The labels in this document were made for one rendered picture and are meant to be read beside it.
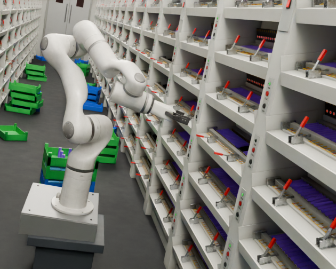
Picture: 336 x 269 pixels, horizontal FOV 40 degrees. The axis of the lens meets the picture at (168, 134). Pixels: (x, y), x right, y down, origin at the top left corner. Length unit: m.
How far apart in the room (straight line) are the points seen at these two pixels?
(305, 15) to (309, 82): 0.23
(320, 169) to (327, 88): 0.22
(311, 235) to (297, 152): 0.24
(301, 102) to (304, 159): 0.31
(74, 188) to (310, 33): 1.14
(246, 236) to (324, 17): 0.78
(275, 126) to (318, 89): 0.29
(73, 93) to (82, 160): 0.29
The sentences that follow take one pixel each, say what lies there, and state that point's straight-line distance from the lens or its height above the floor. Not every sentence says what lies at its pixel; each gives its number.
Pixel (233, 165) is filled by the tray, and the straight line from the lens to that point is 1.82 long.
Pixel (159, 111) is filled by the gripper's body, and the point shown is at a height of 0.90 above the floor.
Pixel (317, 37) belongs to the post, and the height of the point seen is 1.28.
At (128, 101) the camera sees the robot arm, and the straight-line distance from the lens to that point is 1.79.
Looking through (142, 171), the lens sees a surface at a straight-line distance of 3.46.
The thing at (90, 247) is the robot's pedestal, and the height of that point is 0.26.
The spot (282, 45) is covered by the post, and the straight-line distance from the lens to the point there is 1.58.
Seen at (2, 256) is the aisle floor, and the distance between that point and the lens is 2.46.
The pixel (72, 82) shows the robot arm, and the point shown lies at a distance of 2.01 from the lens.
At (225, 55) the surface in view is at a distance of 2.05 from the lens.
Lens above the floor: 1.22
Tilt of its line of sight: 13 degrees down
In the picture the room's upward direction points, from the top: 11 degrees clockwise
